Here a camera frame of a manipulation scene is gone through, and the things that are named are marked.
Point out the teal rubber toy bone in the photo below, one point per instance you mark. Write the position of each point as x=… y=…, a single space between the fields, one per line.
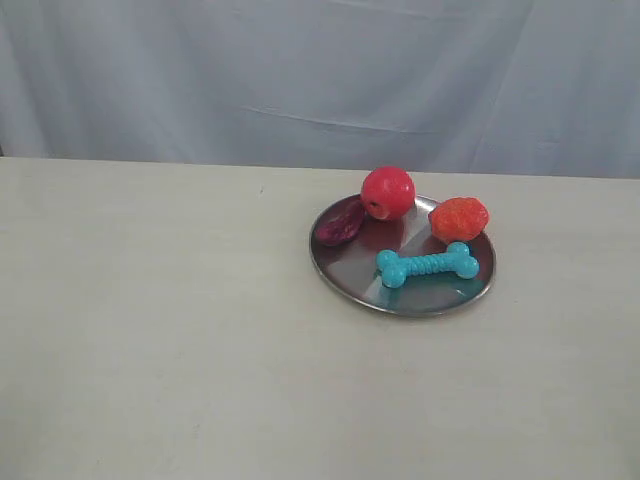
x=395 y=270

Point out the dark purple toy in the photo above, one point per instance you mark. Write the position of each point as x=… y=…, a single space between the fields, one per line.
x=342 y=226

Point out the round stainless steel plate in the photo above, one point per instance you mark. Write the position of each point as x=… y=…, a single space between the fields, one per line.
x=351 y=269

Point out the red toy apple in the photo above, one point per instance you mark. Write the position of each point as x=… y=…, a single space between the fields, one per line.
x=388 y=193

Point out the orange toy strawberry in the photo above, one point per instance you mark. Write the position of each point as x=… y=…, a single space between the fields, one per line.
x=459 y=219

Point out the pale blue backdrop cloth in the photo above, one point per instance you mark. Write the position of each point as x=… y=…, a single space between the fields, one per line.
x=518 y=87

